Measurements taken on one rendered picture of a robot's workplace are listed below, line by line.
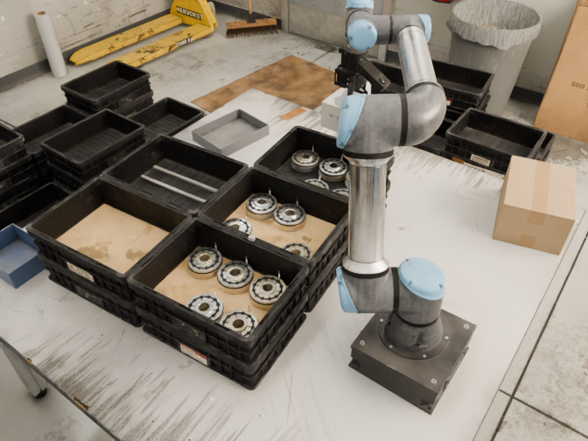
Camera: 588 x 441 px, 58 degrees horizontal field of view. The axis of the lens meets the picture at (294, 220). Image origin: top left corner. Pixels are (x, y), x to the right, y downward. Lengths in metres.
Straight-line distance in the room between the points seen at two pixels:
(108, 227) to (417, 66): 1.07
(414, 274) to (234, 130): 1.33
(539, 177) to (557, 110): 2.05
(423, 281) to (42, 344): 1.08
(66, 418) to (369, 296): 1.48
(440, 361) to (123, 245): 0.99
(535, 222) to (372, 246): 0.79
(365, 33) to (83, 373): 1.19
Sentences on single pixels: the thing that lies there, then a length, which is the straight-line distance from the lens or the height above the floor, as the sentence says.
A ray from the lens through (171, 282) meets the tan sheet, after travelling 1.59.
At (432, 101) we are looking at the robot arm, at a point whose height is 1.41.
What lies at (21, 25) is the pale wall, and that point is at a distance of 4.76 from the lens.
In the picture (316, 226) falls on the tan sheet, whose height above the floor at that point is 0.83.
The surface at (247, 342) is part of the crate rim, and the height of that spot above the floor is 0.93.
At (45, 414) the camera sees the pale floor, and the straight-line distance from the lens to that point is 2.46.
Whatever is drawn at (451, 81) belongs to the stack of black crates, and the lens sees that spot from 3.39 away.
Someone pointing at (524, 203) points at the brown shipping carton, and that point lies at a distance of 1.91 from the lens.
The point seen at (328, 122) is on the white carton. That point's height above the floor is 1.07.
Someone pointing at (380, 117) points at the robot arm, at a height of 1.39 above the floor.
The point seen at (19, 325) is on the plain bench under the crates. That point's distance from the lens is 1.81.
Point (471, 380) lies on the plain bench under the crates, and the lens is 1.59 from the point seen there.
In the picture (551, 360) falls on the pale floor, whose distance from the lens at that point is 2.63.
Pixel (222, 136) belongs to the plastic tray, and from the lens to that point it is 2.39.
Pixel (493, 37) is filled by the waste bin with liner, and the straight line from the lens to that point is 3.67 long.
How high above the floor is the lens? 1.99
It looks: 42 degrees down
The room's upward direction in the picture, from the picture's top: straight up
